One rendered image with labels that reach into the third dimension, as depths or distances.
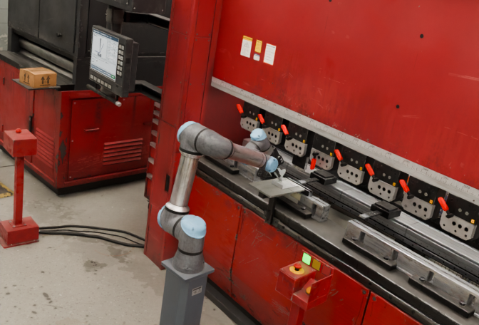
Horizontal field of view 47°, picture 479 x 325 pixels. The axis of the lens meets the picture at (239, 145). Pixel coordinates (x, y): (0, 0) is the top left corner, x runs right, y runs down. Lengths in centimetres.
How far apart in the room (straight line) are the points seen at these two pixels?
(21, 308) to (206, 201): 127
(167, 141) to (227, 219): 68
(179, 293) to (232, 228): 94
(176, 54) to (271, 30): 71
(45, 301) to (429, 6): 273
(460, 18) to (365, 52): 49
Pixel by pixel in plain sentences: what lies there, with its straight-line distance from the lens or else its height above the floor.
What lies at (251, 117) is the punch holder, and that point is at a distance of 334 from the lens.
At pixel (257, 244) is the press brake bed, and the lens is 328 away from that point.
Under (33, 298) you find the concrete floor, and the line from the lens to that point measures 375.
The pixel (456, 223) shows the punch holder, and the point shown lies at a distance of 256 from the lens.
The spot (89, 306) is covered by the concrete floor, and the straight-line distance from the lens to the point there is 367.
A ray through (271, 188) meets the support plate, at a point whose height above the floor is 100.
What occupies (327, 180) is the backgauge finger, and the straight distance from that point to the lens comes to 327.
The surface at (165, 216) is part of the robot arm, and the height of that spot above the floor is 97.
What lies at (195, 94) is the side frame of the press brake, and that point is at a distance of 360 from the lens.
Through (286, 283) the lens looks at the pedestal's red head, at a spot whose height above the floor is 73.
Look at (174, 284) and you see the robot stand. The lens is 263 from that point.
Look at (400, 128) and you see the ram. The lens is 265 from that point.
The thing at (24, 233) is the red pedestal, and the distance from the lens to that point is 427.
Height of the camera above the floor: 214
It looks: 18 degrees down
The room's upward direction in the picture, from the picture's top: 9 degrees clockwise
